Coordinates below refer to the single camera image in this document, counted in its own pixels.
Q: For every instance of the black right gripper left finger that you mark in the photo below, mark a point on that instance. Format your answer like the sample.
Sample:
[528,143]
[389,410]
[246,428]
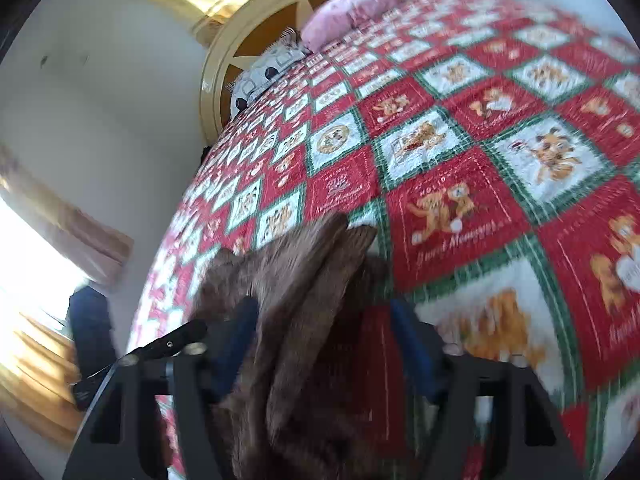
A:
[171,384]

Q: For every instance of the brown knitted sweater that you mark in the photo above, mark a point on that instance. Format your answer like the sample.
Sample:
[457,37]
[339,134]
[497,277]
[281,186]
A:
[287,416]

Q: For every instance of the beige curtain left window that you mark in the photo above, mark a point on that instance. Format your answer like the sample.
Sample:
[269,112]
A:
[98,250]

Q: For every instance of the red patchwork teddy bear quilt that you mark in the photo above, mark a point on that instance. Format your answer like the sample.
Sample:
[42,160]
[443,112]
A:
[494,146]

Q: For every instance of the grey white patterned pillow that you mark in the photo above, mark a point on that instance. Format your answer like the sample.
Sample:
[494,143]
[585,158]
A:
[269,67]

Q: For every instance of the cream wooden headboard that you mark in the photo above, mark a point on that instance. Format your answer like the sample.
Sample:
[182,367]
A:
[236,46]

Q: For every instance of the pink pillow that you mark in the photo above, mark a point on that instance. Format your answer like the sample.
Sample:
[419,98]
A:
[335,18]

